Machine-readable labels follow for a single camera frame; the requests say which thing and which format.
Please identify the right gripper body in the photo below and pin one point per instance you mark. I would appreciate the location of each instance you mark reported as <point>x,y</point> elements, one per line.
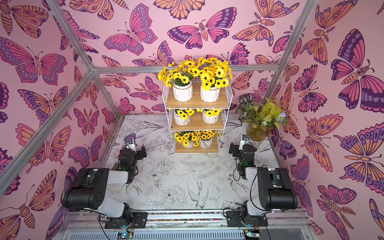
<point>234,150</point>

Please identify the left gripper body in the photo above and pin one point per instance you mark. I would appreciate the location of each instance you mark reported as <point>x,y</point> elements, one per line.
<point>138,156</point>

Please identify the sunflower pot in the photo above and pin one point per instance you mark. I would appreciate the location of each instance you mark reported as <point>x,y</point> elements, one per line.
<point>188,139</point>
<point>179,78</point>
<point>214,75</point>
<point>182,117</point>
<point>210,116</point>
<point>206,138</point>

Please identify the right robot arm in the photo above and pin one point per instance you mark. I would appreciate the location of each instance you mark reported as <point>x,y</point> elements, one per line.
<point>270,189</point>

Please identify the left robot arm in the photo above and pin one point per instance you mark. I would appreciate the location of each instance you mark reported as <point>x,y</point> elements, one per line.
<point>87,191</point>

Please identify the purple pink garden trowel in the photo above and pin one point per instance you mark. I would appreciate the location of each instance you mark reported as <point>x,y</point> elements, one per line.
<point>123,146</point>

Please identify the green leafy potted plant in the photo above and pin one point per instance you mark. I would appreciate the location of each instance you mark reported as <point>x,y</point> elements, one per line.
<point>261,118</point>

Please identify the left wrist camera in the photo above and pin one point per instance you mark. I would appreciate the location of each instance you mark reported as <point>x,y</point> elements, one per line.
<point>130,144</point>

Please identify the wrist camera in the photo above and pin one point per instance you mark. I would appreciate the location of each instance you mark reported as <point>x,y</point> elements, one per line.
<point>244,140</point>
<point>130,144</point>

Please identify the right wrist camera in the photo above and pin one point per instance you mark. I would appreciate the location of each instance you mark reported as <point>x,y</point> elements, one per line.
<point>244,140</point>

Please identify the white wire wooden shelf unit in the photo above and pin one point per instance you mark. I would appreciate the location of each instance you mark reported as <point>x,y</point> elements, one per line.
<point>197,123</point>

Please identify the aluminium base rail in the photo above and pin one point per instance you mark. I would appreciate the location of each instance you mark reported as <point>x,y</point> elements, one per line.
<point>191,225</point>

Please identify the aluminium frame bars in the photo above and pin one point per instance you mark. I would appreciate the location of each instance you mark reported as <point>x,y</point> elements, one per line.
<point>23,156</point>

